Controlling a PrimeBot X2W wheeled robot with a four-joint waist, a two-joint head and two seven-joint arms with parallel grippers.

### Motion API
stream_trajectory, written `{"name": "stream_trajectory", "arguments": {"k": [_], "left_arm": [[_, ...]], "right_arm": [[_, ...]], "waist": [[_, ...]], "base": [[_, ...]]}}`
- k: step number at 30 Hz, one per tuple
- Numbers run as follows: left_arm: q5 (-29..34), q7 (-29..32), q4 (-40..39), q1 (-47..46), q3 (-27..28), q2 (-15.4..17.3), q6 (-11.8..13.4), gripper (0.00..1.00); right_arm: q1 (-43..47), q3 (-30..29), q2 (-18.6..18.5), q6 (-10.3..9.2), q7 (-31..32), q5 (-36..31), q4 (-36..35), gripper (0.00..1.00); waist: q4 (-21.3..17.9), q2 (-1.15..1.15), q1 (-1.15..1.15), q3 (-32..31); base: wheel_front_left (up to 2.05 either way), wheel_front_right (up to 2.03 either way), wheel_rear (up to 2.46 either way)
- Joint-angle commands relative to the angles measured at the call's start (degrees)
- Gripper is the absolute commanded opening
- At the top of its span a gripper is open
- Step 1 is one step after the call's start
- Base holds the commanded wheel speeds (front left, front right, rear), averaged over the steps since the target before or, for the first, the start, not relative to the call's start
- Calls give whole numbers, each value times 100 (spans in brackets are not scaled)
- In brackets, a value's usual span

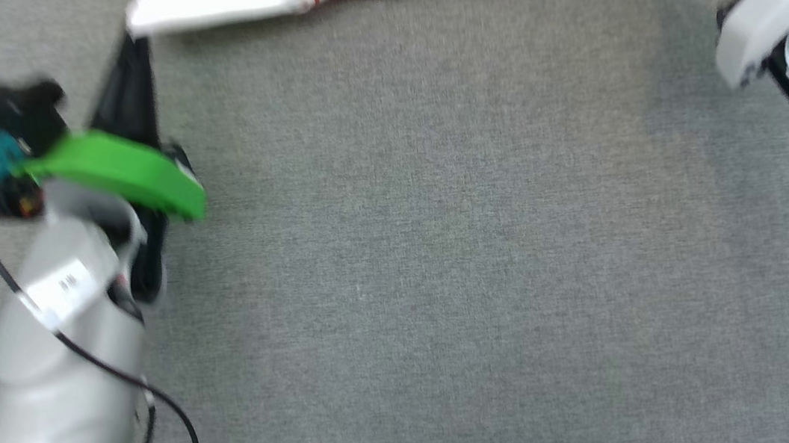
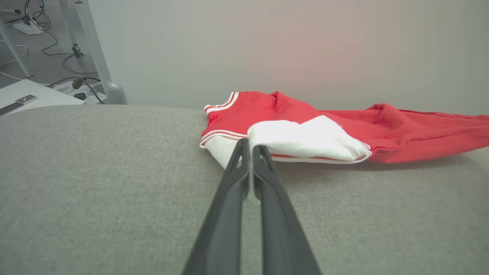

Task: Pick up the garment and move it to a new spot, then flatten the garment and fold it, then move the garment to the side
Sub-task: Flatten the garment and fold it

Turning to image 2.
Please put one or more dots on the white equipment box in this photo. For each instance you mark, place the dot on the white equipment box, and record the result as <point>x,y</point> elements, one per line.
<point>46,95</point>

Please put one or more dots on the grey metal frame leg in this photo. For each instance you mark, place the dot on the grey metal frame leg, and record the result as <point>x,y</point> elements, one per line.
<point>97,49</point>

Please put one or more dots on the thin grey stand leg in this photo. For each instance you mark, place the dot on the thin grey stand leg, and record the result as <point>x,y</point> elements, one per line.
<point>70,26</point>

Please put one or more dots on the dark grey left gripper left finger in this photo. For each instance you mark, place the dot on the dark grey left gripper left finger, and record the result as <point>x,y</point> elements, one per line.
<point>225,214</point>

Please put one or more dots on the small white power strip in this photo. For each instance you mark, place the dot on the small white power strip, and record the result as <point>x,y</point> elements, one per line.
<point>27,27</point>

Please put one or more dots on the red white basketball jersey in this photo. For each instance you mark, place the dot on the red white basketball jersey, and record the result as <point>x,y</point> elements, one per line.
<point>298,114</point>

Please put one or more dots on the white slanted table leg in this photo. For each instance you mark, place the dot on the white slanted table leg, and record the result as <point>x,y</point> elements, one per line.
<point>13,47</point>

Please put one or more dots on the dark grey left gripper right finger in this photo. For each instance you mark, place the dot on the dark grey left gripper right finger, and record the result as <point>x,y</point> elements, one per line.
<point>279,221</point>

